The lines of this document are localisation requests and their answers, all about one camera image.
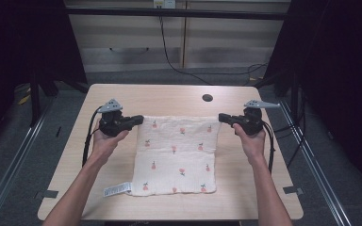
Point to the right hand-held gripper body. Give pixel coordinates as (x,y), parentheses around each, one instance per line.
(251,121)

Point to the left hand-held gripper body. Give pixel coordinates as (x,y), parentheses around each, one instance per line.
(113,124)

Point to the white cherry print cloth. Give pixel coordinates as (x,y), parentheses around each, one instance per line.
(176,157)

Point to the person's left hand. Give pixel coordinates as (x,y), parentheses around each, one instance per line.
(106,142)

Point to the person's right hand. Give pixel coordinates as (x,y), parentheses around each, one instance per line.
(253,144)

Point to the small black floor item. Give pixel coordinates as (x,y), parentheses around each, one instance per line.
(58,132)

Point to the grey tape strip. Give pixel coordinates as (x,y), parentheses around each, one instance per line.
(48,194)
(292,190)

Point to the black metal stand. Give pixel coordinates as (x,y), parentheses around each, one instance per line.
(35,100)

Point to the yellow floor item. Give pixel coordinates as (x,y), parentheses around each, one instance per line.
(24,100)

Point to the black curtain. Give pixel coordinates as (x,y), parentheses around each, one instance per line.
(339,62)
(25,47)

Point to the grey floor rail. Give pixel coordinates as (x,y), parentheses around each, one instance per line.
(314,169)
(12,166)

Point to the black horizontal frame bar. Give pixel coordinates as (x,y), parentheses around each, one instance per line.
(176,13)

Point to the white wall power outlet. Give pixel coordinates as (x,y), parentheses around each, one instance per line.
(164,3)

